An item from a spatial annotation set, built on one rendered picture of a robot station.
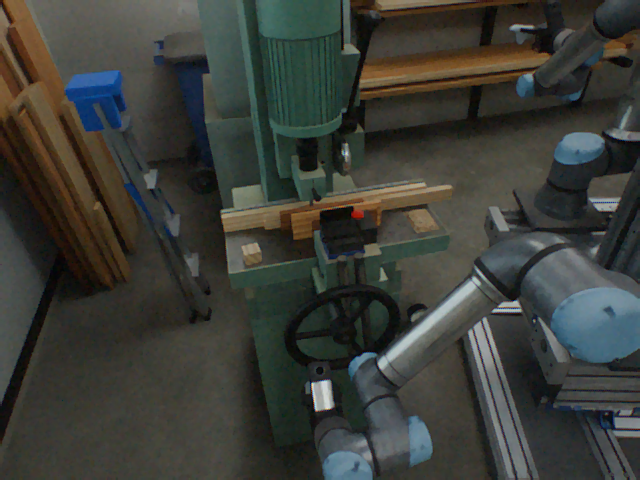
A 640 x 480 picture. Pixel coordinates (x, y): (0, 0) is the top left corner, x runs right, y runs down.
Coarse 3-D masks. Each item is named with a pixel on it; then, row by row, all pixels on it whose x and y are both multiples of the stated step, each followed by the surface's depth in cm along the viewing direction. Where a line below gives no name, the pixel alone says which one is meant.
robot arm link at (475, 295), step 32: (480, 256) 79; (512, 256) 73; (480, 288) 77; (512, 288) 75; (416, 320) 85; (448, 320) 79; (480, 320) 80; (384, 352) 87; (416, 352) 82; (352, 384) 90; (384, 384) 85
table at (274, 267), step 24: (384, 216) 129; (432, 216) 128; (240, 240) 123; (264, 240) 123; (288, 240) 122; (312, 240) 122; (384, 240) 121; (408, 240) 120; (432, 240) 122; (240, 264) 115; (264, 264) 115; (288, 264) 116; (312, 264) 117; (240, 288) 117
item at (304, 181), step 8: (296, 160) 123; (296, 168) 119; (320, 168) 119; (296, 176) 120; (304, 176) 116; (312, 176) 116; (320, 176) 116; (296, 184) 123; (304, 184) 116; (312, 184) 116; (320, 184) 117; (304, 192) 117; (312, 192) 118; (320, 192) 118; (304, 200) 119
